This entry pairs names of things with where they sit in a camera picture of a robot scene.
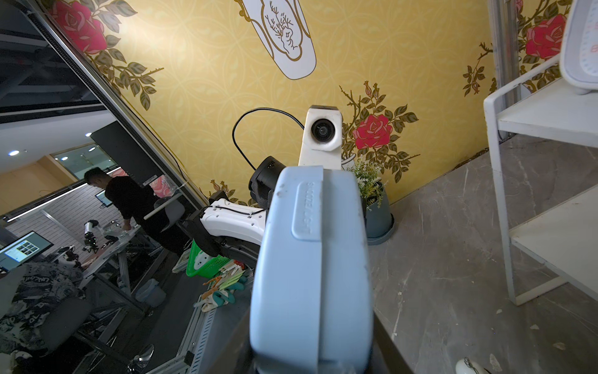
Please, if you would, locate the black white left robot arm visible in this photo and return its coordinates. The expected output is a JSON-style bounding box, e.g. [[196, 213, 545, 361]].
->
[[182, 157, 284, 373]]

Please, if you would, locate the computer monitor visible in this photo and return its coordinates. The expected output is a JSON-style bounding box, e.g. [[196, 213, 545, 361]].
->
[[0, 231, 53, 273]]

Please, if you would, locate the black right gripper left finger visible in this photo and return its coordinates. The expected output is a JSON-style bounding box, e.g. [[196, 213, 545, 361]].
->
[[210, 313, 255, 374]]

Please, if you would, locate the white square alarm clock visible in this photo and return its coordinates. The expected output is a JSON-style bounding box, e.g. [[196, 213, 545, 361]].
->
[[559, 0, 597, 95]]

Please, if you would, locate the person in black shirt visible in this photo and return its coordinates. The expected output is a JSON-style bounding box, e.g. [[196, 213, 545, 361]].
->
[[84, 168, 188, 257]]

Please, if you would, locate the blue square alarm clock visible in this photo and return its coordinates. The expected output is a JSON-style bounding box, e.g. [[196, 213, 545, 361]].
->
[[249, 166, 373, 373]]

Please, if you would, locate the green plastic basket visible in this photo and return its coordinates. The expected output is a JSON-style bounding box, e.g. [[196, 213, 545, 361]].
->
[[185, 241, 230, 279]]

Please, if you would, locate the white two-tier shelf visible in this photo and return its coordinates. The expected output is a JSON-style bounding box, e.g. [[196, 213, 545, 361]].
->
[[484, 57, 597, 305]]

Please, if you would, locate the white twin-bell alarm clock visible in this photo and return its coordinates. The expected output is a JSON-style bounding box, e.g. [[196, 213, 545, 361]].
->
[[455, 358, 490, 374]]

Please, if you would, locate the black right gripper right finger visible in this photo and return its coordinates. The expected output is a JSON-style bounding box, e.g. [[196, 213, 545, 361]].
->
[[371, 314, 414, 374]]

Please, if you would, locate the potted green plant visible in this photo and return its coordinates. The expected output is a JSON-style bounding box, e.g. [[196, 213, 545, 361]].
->
[[350, 157, 396, 246]]

